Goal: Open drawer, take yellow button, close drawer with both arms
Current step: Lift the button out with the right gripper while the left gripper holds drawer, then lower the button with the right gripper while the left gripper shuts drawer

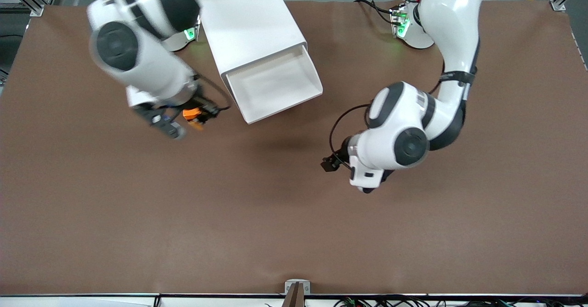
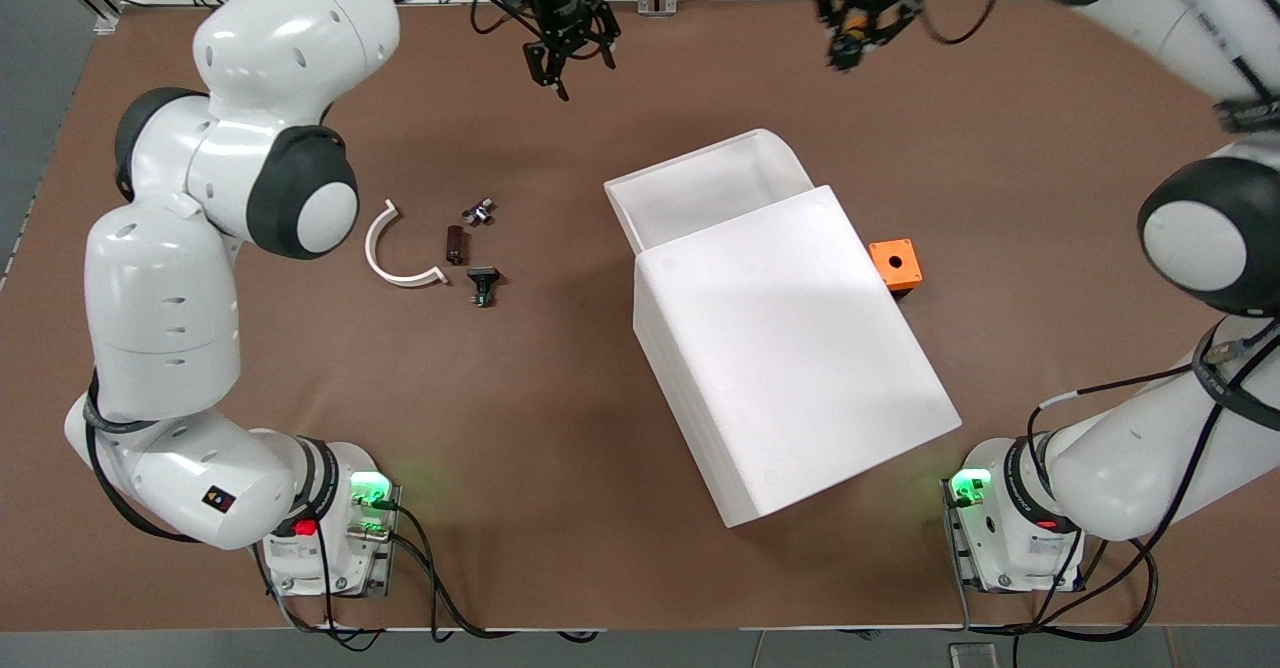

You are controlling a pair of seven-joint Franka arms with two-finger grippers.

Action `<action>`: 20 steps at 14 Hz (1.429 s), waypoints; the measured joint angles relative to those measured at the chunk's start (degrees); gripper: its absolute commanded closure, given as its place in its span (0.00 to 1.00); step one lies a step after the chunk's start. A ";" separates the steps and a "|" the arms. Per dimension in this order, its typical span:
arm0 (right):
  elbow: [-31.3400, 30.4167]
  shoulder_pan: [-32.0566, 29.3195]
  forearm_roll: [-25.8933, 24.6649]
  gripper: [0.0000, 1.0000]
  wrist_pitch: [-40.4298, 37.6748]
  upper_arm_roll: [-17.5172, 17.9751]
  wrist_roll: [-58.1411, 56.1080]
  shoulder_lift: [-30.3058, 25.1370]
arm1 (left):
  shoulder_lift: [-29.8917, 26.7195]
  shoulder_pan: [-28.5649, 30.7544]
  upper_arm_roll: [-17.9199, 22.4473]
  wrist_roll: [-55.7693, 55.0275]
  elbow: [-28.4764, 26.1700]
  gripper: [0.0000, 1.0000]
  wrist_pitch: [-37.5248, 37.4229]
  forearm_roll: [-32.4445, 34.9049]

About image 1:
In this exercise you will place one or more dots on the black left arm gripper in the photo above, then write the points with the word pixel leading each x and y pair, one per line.
pixel 342 154

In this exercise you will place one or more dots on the brown table mat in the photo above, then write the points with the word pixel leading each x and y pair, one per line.
pixel 294 229

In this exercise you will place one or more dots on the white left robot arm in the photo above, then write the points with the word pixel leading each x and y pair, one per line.
pixel 399 146

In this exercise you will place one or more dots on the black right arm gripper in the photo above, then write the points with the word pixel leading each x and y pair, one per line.
pixel 203 104

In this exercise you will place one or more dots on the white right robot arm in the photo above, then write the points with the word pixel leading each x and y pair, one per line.
pixel 138 59

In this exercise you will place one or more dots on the brown camera support post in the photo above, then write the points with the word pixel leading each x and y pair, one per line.
pixel 296 298

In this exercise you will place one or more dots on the grey metal bracket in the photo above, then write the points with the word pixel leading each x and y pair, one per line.
pixel 297 281

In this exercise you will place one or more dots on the black table edge strip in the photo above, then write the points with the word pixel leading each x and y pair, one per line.
pixel 92 294

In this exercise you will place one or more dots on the orange box with black base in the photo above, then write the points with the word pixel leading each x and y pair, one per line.
pixel 190 113

